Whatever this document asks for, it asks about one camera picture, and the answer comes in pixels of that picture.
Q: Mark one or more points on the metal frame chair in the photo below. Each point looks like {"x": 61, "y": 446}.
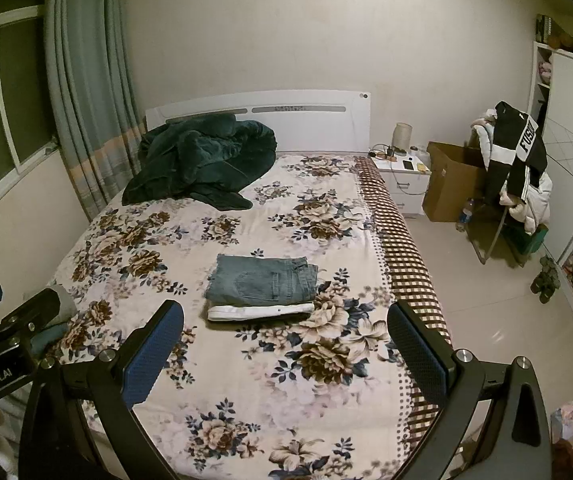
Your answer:
{"x": 491, "y": 240}

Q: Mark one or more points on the pair of dark slippers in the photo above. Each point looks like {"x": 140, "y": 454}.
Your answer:
{"x": 545, "y": 280}

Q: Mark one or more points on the folded blue jeans pants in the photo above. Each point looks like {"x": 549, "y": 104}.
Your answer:
{"x": 261, "y": 280}

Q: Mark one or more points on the cream cylinder lamp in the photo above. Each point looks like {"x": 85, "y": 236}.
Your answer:
{"x": 402, "y": 137}

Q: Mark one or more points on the yellow notepad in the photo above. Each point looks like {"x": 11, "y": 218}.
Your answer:
{"x": 422, "y": 166}

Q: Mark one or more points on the brown cardboard box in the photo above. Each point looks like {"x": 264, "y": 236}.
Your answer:
{"x": 449, "y": 185}

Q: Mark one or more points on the white frame window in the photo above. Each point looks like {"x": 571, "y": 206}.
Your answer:
{"x": 1, "y": 100}

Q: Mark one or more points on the dark green blanket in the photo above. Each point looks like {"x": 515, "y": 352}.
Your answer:
{"x": 191, "y": 160}

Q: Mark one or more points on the blue-green curtain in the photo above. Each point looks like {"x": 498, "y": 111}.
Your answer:
{"x": 91, "y": 110}

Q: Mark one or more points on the white headboard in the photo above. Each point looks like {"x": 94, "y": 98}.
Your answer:
{"x": 316, "y": 125}

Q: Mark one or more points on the black and white jacket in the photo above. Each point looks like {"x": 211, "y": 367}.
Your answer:
{"x": 516, "y": 155}

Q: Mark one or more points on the dark green storage box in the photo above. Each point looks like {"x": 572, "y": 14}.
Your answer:
{"x": 528, "y": 247}

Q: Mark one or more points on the plastic water bottle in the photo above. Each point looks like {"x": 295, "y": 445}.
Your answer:
{"x": 464, "y": 217}

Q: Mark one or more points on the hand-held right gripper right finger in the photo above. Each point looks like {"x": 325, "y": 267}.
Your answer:
{"x": 416, "y": 355}

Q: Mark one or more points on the white nightstand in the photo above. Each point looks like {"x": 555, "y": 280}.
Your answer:
{"x": 406, "y": 187}

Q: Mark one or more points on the floral sheet bed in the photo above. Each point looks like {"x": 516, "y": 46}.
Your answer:
{"x": 246, "y": 390}

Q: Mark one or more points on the folded white pants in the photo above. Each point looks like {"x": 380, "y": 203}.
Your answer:
{"x": 261, "y": 312}

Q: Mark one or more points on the pink patterned bag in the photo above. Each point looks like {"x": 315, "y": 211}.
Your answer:
{"x": 564, "y": 422}

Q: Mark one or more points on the grey cloth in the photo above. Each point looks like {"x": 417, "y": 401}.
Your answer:
{"x": 68, "y": 305}

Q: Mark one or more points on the black phone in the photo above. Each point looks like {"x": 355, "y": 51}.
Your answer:
{"x": 408, "y": 164}

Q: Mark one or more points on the teal cloth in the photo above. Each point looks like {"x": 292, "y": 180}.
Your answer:
{"x": 51, "y": 337}

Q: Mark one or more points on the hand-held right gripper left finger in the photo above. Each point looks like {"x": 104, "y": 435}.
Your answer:
{"x": 149, "y": 360}

